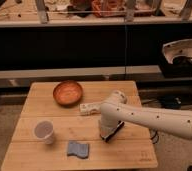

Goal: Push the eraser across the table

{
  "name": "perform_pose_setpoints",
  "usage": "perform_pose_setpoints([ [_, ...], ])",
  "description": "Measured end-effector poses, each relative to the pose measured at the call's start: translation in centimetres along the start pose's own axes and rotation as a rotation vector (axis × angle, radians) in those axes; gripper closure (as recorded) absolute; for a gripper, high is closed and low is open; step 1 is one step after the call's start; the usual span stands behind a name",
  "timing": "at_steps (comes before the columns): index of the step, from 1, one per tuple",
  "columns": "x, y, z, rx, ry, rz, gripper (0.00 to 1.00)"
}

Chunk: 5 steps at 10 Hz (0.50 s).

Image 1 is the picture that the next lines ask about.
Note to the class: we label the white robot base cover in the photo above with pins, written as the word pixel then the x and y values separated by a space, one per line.
pixel 177 48

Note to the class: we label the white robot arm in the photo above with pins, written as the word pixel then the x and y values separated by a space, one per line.
pixel 114 110

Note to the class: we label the white tube bottle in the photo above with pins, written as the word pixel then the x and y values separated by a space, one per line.
pixel 89 108

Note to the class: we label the orange wooden bowl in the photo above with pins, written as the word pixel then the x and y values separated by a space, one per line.
pixel 68 92

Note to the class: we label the blue sponge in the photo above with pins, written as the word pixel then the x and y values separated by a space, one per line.
pixel 78 149

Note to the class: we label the orange crate in background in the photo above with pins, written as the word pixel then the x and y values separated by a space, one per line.
pixel 108 8

